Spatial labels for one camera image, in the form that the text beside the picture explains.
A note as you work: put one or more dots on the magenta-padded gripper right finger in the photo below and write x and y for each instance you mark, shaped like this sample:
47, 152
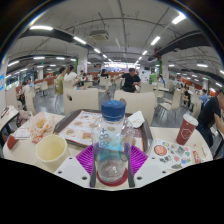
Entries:
151, 171

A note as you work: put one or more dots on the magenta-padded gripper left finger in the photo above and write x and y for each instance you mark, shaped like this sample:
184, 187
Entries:
70, 171

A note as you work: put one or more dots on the clear blue-capped water bottle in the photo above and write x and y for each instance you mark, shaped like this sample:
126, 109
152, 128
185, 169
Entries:
112, 146

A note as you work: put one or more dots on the colourful sticker sheet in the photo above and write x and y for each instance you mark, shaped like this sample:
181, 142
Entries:
171, 155

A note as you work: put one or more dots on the cream paper cup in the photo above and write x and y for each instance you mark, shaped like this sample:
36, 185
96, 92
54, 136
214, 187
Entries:
51, 151

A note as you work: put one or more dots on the printed paper tray liner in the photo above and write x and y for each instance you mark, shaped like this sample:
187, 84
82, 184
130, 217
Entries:
78, 128

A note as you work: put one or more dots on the small red sauce packet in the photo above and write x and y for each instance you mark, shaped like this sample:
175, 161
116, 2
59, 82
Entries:
36, 139

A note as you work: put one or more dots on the small red wrapper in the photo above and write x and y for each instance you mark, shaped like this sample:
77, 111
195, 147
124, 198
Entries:
196, 156

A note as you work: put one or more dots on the red paper drink cup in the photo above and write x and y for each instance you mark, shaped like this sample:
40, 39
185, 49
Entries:
186, 131

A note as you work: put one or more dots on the white paper napkin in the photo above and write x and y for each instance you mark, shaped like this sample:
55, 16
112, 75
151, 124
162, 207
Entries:
136, 119

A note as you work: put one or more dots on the clear plastic food bag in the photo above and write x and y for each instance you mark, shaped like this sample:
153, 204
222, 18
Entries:
40, 125

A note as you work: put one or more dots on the white paper card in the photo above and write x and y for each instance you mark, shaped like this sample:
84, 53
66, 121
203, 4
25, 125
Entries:
22, 133

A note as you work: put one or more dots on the red wallet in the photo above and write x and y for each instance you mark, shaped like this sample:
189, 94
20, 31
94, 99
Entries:
12, 142

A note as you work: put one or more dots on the beige chair with round hole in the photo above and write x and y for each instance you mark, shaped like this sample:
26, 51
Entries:
83, 101
140, 101

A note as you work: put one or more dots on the far beige chairs group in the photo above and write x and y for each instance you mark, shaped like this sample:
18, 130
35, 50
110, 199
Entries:
175, 99

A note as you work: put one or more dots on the person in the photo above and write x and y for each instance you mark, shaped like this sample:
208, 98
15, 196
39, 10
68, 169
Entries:
26, 89
208, 115
70, 76
59, 83
130, 81
203, 97
186, 96

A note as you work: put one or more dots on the neighbouring white table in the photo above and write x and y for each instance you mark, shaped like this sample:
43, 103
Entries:
8, 116

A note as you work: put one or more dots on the ceiling air conditioner unit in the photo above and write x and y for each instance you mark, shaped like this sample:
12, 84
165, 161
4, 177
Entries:
99, 35

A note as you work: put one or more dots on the ceiling lights group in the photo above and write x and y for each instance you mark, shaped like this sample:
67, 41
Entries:
179, 18

